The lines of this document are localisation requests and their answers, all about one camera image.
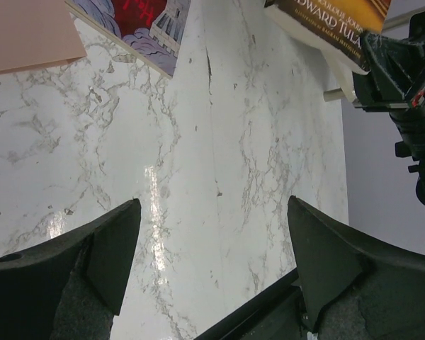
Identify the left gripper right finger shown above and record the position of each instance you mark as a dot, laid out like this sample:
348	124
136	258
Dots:
353	285

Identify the white two-tier shelf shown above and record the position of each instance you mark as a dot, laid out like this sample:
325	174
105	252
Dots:
344	78

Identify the dark brown Leonard book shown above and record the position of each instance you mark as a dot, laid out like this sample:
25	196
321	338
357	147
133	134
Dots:
333	26

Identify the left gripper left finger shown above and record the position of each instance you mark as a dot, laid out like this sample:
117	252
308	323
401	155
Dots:
71	286

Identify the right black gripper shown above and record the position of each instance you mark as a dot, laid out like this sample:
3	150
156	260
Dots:
395	83

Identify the grey red illustrated book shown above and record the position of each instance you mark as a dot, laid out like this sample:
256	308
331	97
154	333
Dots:
150	30

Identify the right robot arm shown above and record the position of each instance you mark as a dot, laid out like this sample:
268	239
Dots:
396	84

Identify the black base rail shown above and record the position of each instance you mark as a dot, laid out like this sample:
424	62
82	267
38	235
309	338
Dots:
275	313

